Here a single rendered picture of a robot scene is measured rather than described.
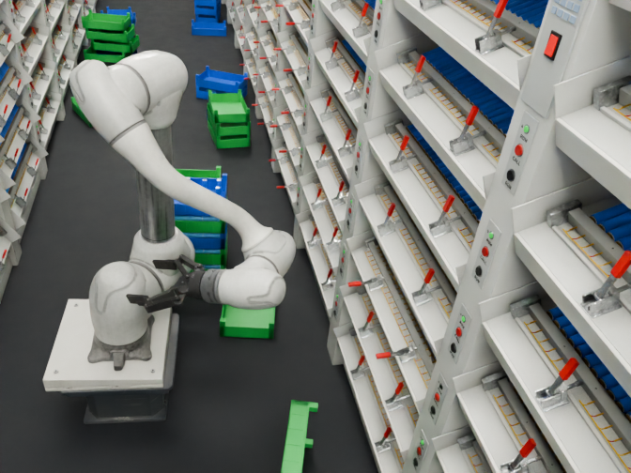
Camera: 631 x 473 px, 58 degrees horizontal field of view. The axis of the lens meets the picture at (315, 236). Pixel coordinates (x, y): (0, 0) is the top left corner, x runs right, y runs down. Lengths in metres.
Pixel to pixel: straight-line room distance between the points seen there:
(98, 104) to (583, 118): 0.99
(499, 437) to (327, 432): 0.92
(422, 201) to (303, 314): 1.10
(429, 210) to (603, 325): 0.57
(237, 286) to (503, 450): 0.70
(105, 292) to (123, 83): 0.58
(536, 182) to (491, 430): 0.47
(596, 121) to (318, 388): 1.46
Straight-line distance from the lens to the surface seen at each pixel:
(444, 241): 1.19
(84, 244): 2.70
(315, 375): 2.08
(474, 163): 1.08
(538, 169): 0.88
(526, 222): 0.92
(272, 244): 1.51
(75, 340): 1.90
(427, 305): 1.31
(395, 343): 1.49
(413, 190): 1.34
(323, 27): 2.17
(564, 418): 0.94
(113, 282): 1.66
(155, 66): 1.49
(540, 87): 0.87
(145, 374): 1.78
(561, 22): 0.85
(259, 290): 1.39
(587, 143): 0.79
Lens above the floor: 1.58
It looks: 36 degrees down
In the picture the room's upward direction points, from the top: 6 degrees clockwise
